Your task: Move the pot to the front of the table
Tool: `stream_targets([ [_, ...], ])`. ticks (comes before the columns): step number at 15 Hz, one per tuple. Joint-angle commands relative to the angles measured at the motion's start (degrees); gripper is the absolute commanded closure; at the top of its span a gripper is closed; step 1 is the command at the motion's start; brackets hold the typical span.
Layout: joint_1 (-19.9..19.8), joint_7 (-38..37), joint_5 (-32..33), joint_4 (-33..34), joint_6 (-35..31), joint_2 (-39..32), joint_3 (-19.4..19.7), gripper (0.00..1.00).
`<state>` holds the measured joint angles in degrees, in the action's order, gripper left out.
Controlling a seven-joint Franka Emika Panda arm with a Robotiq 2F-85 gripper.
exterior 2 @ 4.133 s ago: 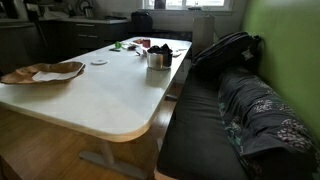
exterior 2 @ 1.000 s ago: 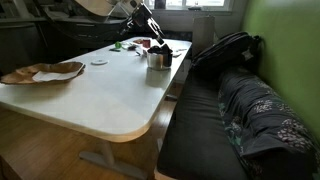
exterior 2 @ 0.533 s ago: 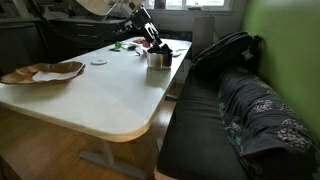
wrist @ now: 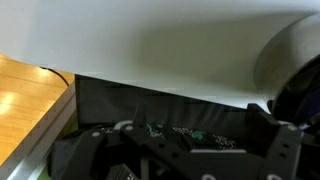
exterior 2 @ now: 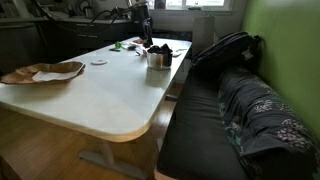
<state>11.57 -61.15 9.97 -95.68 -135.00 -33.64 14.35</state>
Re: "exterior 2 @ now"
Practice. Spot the small green ball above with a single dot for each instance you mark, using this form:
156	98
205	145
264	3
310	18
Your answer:
118	44

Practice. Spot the black bench seat cushion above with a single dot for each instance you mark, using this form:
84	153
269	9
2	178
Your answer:
196	133

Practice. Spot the black items in pot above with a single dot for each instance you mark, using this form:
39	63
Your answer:
160	49

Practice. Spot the dark kitchen counter cabinet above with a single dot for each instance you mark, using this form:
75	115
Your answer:
40	36

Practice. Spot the dark floral cushion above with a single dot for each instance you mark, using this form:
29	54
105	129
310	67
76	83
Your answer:
266	120

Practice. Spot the wooden tray with cloth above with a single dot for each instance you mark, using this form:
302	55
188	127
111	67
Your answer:
23	75

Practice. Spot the white paper sheet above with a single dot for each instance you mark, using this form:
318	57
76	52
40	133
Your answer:
53	76

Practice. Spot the brown paper bag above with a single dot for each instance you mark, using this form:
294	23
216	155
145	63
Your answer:
203	33

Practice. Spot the shiny steel pot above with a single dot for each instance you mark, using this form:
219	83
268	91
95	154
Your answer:
158	61

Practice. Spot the black backpack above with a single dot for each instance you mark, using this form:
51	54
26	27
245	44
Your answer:
226	53

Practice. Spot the steel kettle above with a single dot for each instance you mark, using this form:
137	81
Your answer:
87	10

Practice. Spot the grey table leg base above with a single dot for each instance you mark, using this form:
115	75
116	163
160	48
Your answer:
110	160

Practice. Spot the white round coaster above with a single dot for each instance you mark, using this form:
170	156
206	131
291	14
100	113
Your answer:
99	61

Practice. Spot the white window frame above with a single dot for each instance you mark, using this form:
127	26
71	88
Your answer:
190	5

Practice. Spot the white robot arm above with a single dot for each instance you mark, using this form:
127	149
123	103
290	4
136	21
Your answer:
140	11

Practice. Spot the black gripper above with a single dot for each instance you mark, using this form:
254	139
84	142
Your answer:
147	28

